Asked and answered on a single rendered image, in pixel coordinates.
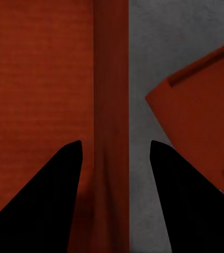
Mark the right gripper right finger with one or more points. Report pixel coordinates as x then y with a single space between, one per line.
193 208

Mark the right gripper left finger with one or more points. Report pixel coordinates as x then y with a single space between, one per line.
39 218

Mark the storage box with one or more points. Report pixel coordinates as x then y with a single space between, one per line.
189 105
64 77

